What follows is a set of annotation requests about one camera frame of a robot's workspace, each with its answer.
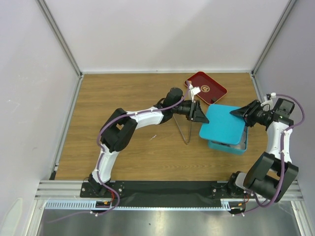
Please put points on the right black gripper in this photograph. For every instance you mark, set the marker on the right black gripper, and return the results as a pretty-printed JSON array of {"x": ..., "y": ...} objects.
[{"x": 248, "y": 111}]

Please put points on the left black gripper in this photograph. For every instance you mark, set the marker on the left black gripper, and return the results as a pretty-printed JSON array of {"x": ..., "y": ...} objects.
[{"x": 195, "y": 113}]

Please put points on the blue box lid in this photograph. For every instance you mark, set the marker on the blue box lid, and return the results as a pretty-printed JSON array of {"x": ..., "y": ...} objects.
[{"x": 223, "y": 127}]

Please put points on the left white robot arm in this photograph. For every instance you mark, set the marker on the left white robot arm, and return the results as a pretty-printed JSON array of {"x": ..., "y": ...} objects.
[{"x": 117, "y": 132}]

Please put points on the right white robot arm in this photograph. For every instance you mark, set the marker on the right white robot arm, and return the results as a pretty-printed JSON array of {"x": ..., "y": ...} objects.
[{"x": 273, "y": 172}]

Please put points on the blue chocolate box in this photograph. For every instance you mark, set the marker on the blue chocolate box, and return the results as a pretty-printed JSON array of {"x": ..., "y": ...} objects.
[{"x": 237, "y": 149}]

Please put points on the red tray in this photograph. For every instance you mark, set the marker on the red tray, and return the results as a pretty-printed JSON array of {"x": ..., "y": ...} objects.
[{"x": 209, "y": 87}]

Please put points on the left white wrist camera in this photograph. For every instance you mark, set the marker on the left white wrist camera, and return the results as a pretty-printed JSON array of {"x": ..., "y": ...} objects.
[{"x": 193, "y": 91}]

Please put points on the slotted cable duct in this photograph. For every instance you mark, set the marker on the slotted cable duct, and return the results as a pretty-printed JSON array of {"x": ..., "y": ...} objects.
[{"x": 79, "y": 204}]

